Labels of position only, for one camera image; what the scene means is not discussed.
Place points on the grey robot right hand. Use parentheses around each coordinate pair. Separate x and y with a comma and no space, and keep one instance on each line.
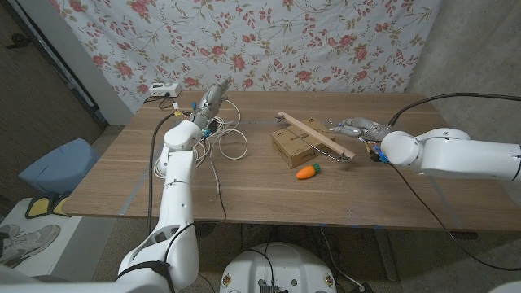
(364,128)

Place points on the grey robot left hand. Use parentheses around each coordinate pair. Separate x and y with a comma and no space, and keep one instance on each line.
(209,106)

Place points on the wooden stick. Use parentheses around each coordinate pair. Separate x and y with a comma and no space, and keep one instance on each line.
(313,132)

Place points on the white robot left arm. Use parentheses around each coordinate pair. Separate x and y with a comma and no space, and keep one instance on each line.
(175,183)

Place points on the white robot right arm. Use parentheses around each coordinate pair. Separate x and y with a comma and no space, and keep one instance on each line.
(447,154)

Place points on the orange toy carrot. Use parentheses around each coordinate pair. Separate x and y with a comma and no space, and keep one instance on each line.
(306,172)

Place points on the brown cardboard package box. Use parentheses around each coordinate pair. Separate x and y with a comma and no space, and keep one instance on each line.
(293,148)

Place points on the floral backdrop cloth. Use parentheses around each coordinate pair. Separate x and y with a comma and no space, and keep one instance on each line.
(244,40)

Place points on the metal table leg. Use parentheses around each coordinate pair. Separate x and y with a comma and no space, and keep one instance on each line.
(386,256)

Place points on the white robot torso base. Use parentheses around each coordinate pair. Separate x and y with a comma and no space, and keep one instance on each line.
(281,264)

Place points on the blue padded stool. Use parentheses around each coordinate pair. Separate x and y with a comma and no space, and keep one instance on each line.
(61,167)

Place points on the yellow and black slipper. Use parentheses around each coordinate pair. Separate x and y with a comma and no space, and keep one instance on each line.
(38,206)

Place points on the grey sneaker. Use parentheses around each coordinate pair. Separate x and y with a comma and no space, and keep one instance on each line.
(28,242)

